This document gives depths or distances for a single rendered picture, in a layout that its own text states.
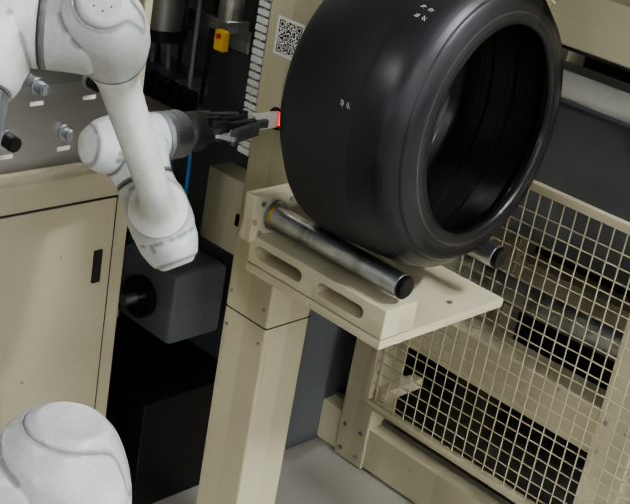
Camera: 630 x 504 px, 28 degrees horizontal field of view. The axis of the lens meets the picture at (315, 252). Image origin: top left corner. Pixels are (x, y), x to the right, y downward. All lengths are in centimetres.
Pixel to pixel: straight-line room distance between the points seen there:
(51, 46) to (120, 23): 10
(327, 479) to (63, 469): 188
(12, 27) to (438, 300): 111
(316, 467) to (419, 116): 148
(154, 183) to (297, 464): 146
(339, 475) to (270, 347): 76
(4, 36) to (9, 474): 55
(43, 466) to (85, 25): 55
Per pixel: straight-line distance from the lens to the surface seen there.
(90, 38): 162
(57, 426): 148
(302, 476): 328
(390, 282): 222
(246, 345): 265
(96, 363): 273
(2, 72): 165
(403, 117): 204
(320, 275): 230
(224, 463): 282
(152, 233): 212
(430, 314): 237
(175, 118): 226
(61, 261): 255
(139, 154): 197
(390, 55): 205
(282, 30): 243
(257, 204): 238
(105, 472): 148
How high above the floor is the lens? 182
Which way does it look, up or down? 24 degrees down
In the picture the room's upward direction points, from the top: 10 degrees clockwise
